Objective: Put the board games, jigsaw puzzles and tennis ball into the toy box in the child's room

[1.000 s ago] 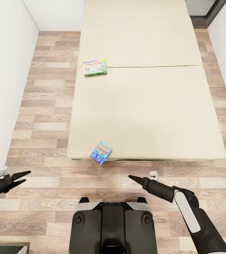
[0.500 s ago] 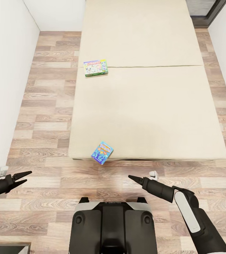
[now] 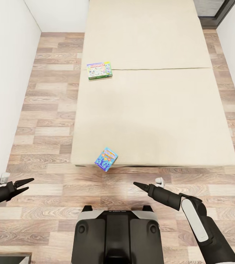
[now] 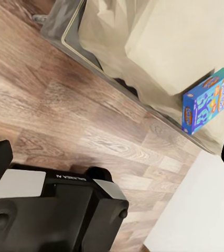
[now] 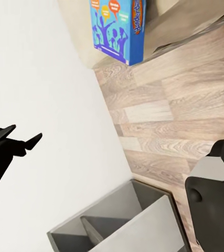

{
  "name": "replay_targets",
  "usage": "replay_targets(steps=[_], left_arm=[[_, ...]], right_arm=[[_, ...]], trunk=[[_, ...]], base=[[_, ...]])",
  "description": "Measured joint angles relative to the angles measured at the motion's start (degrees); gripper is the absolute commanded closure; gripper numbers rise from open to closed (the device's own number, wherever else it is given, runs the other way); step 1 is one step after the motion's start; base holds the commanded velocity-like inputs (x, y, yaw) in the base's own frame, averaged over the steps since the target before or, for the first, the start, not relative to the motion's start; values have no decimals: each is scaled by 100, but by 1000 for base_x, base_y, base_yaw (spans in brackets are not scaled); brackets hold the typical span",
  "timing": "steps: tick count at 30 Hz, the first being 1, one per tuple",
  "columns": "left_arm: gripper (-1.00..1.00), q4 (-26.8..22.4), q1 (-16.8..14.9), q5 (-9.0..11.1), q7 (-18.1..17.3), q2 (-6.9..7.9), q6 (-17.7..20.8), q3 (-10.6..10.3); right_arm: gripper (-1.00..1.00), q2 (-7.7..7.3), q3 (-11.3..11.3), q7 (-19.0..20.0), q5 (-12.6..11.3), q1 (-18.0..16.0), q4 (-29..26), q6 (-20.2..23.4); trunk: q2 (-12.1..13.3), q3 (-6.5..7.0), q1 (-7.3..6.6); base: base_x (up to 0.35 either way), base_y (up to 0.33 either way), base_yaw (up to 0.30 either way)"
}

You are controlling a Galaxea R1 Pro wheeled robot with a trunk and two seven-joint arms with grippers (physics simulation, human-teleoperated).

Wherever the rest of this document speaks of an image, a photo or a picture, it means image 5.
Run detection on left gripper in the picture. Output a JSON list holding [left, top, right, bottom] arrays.
[[0, 124, 42, 157]]

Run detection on board game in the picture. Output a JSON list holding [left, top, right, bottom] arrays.
[[89, 0, 146, 66]]

